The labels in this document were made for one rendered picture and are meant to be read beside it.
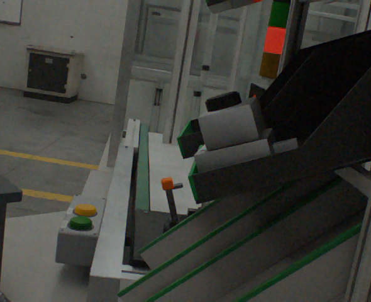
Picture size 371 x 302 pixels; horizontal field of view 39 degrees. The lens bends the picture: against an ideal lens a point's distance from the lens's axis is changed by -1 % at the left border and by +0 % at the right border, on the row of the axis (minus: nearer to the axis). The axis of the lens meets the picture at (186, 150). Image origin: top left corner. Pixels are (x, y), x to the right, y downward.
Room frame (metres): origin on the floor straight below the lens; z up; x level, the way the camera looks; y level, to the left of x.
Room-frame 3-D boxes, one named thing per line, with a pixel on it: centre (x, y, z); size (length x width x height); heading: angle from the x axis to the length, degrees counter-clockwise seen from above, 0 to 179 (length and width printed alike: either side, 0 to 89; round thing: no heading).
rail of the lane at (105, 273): (1.14, 0.13, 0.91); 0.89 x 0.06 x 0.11; 6
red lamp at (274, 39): (1.08, -0.15, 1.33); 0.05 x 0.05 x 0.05
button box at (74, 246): (0.94, 0.17, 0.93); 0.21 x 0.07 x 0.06; 6
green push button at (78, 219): (0.87, 0.16, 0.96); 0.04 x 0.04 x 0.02
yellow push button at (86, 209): (0.94, 0.17, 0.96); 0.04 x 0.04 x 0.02
